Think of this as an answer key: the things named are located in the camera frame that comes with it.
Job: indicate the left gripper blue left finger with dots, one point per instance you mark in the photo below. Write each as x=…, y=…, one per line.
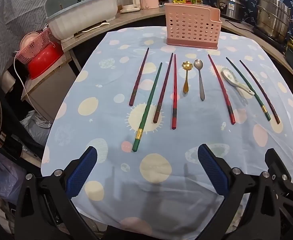
x=78, y=171

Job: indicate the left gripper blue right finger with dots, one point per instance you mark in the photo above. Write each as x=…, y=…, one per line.
x=215, y=168

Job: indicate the red chopstick black band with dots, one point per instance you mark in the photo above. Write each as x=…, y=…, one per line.
x=174, y=109
x=224, y=92

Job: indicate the white ceramic soup spoon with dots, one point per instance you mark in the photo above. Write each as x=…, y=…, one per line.
x=232, y=80

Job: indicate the silver metal spoon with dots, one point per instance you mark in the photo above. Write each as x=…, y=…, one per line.
x=199, y=65

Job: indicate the gold flower spoon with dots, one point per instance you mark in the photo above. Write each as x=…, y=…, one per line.
x=187, y=66

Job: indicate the blue planet pattern tablecloth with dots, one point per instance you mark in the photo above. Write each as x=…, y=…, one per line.
x=162, y=190

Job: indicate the red plastic basin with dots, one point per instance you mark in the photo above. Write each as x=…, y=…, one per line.
x=44, y=60

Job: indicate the pink plastic basket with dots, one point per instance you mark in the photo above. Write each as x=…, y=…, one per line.
x=32, y=44

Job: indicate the black induction cooker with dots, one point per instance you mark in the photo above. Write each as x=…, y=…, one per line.
x=278, y=41

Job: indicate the white plastic rice paddle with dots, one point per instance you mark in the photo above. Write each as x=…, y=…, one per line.
x=96, y=26

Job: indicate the pink perforated utensil holder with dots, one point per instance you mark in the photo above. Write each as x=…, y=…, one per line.
x=192, y=25

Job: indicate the wooden counter shelf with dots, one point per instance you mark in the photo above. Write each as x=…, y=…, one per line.
x=67, y=45

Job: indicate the stainless steel steamer pot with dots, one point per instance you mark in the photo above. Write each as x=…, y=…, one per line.
x=273, y=17

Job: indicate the white dish rack blue lid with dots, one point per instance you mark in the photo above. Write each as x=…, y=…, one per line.
x=67, y=17

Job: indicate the silver rice cooker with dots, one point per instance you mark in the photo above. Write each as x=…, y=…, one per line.
x=231, y=9

